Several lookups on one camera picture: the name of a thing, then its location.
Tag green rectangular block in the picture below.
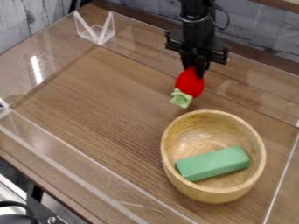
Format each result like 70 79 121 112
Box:
175 146 250 182

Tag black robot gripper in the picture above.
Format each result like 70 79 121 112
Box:
165 30 230 79

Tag red plush fruit green stem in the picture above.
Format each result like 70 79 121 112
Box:
171 66 205 109

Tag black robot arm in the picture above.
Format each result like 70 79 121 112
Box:
165 0 230 78

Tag round wooden bowl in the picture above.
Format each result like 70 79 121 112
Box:
161 109 267 204

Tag clear acrylic tray walls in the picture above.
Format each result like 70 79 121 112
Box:
0 16 299 224

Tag black cable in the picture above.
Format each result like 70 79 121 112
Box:
0 200 34 224

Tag black table leg frame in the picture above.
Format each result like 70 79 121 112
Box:
27 182 85 224

